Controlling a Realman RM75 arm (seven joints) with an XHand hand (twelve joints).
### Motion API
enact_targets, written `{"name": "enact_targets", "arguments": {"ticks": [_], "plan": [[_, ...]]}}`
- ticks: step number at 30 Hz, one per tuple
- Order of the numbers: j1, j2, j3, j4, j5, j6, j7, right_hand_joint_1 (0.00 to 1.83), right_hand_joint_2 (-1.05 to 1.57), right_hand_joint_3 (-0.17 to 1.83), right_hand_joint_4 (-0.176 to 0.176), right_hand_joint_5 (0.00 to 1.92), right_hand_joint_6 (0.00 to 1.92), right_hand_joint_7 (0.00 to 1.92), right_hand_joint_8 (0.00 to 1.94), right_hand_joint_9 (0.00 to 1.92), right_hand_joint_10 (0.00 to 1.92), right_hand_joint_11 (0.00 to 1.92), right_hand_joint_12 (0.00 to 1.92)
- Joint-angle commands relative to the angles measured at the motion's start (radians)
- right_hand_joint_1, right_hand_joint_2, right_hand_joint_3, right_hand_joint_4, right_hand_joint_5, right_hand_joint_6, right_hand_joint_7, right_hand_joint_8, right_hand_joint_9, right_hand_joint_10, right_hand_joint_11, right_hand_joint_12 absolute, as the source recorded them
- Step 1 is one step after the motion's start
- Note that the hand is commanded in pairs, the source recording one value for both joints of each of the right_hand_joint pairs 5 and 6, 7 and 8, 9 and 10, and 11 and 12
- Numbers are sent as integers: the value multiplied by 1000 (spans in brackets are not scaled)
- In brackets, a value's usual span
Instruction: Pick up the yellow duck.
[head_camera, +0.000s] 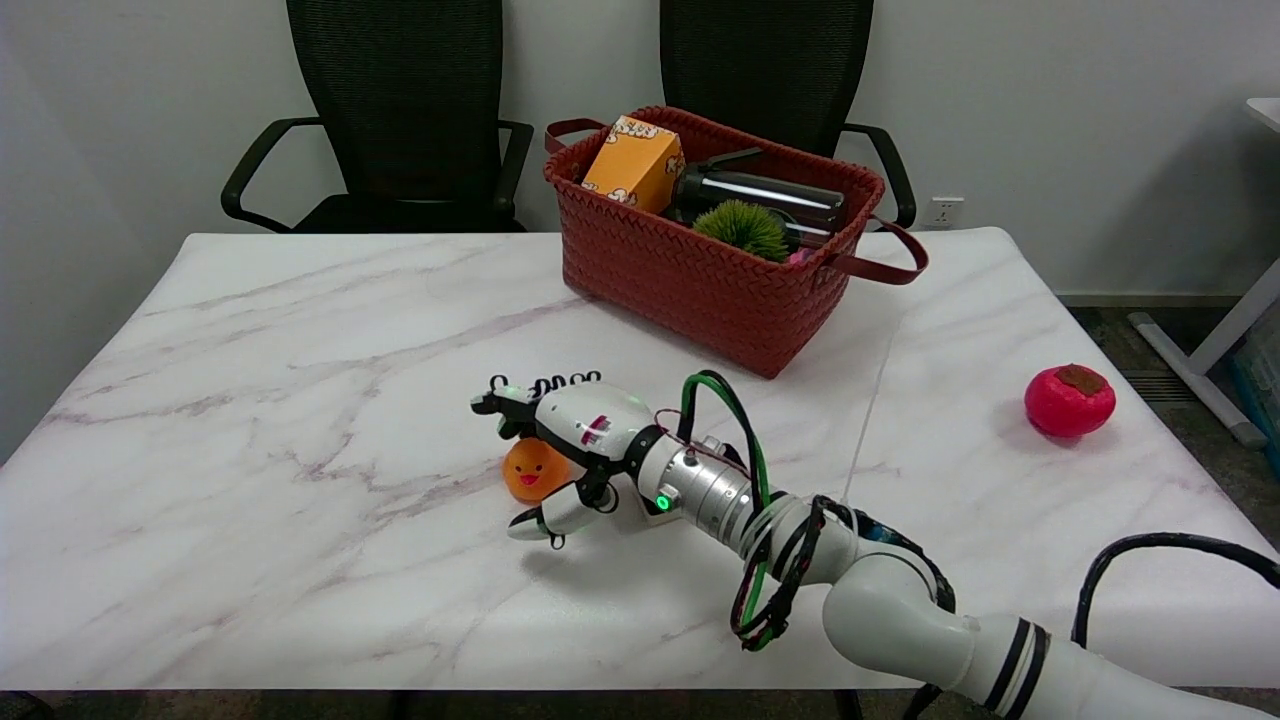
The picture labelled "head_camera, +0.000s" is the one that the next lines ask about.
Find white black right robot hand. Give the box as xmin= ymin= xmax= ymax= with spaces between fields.
xmin=470 ymin=372 xmax=667 ymax=551

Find orange-yellow rubber duck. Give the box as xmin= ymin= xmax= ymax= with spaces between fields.
xmin=502 ymin=438 xmax=574 ymax=503

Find red woven basket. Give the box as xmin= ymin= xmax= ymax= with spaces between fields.
xmin=543 ymin=106 xmax=929 ymax=380

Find green spiky ball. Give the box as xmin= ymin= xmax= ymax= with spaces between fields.
xmin=692 ymin=200 xmax=791 ymax=264

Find orange cardboard box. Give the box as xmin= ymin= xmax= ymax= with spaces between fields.
xmin=581 ymin=115 xmax=687 ymax=215

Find black glossy bottle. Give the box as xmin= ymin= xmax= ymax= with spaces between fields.
xmin=668 ymin=148 xmax=849 ymax=251

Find black mesh office chair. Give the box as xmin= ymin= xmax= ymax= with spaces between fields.
xmin=660 ymin=0 xmax=917 ymax=229
xmin=221 ymin=0 xmax=535 ymax=234

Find red persimmon toy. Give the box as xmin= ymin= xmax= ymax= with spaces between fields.
xmin=1024 ymin=364 xmax=1117 ymax=439

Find blue storage bin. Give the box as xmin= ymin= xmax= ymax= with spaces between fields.
xmin=1230 ymin=300 xmax=1280 ymax=451

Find green and black cable bundle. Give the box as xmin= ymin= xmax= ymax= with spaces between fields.
xmin=680 ymin=370 xmax=833 ymax=653

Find thin white cable tie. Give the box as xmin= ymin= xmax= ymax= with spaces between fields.
xmin=843 ymin=300 xmax=907 ymax=501

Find thick black cable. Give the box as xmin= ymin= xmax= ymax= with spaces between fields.
xmin=1072 ymin=533 xmax=1280 ymax=649

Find white desk leg frame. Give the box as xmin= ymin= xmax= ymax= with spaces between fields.
xmin=1128 ymin=255 xmax=1280 ymax=448

